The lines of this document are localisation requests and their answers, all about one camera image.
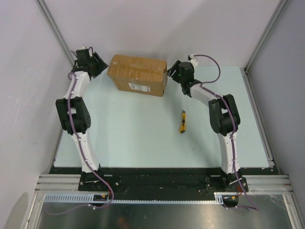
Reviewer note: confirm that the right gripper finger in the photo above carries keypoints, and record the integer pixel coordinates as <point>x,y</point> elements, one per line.
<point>174,75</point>
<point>174,67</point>

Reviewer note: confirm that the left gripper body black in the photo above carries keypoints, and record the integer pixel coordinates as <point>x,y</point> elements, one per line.
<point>93,62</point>

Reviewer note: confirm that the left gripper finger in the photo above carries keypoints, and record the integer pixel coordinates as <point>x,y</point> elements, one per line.
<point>97,57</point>
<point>98,67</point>

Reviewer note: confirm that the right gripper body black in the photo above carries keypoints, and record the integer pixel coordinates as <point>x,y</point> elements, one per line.
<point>181,78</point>

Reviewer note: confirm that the brown cardboard express box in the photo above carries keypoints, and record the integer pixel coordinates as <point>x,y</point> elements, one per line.
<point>150,72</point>

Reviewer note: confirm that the yellow utility knife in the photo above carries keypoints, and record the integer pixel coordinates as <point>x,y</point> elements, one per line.
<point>182,127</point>

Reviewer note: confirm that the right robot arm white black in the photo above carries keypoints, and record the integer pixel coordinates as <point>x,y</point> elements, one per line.
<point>223,115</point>

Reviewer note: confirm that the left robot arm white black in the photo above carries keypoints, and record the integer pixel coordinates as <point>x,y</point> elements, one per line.
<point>73,113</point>

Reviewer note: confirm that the white shipping label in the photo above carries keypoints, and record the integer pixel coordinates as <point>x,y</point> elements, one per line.
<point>138,87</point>

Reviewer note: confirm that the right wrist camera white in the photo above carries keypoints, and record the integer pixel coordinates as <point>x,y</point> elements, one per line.
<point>193,60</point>

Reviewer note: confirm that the left aluminium frame post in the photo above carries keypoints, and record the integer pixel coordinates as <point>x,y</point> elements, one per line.
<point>55,31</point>

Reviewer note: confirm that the aluminium frame post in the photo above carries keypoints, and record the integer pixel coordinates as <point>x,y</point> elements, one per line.
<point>275,18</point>
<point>55,31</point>

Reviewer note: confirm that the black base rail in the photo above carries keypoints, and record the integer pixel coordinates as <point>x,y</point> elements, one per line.
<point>161,183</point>

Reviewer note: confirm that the right aluminium frame post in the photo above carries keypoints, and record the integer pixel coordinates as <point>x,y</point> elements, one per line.
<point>275,18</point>

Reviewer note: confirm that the white slotted cable duct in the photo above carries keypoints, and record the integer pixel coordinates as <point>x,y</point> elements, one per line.
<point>99,199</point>

